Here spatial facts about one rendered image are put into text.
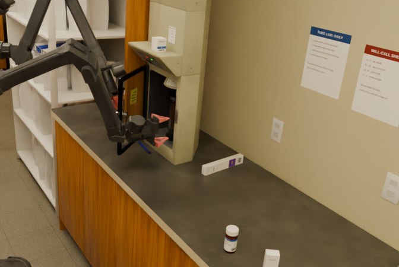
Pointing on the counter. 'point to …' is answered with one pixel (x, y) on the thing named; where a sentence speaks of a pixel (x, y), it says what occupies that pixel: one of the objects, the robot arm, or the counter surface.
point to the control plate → (149, 59)
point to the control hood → (168, 60)
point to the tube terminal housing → (173, 18)
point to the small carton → (158, 44)
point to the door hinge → (146, 93)
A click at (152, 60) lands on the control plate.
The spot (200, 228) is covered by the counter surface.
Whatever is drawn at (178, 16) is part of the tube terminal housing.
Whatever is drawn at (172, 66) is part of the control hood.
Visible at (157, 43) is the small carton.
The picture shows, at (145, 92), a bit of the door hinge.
